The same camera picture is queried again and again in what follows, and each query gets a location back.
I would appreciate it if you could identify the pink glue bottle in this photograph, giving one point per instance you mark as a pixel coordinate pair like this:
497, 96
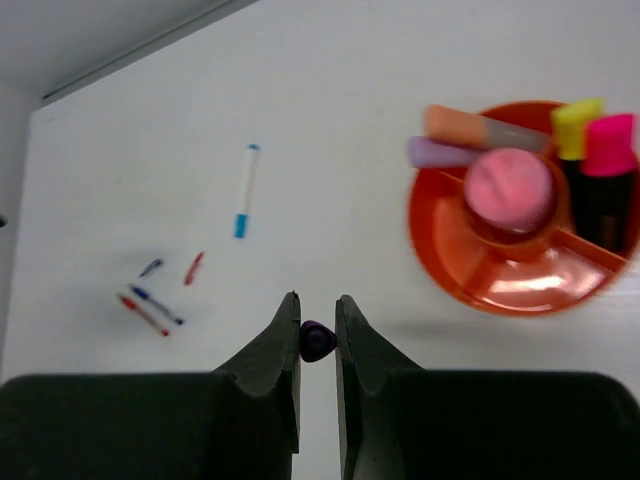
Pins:
509, 188

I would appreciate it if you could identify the blue capped white pen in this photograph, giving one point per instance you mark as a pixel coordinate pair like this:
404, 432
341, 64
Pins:
246, 186

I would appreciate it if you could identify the yellow black highlighter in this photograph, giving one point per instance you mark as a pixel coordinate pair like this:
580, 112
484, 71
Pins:
569, 124

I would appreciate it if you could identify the blue ballpoint pen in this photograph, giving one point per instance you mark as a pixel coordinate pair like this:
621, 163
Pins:
150, 299

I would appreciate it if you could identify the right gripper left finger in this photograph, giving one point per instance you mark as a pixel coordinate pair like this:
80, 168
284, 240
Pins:
239, 421

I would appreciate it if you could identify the purple capped white pen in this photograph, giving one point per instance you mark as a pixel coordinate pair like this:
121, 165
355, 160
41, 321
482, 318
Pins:
316, 341

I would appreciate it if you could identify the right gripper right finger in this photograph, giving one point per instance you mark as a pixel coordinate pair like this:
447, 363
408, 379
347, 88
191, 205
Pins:
398, 420

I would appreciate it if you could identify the orange divided container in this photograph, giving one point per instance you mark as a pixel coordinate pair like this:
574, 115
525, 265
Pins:
543, 271

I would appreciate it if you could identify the lilac marker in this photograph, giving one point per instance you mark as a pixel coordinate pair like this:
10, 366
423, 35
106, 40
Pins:
424, 153

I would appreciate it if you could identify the red paper clip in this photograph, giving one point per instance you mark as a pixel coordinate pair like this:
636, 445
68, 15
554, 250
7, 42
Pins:
192, 271

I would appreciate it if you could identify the grey orange marker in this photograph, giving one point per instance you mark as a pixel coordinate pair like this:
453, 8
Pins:
450, 126

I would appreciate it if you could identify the blue paper clip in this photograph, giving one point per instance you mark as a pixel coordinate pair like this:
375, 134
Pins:
153, 265

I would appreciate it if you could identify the pink black highlighter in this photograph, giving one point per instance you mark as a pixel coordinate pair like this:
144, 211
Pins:
609, 175

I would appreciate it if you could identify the red ballpoint pen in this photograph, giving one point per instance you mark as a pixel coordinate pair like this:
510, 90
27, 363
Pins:
132, 306

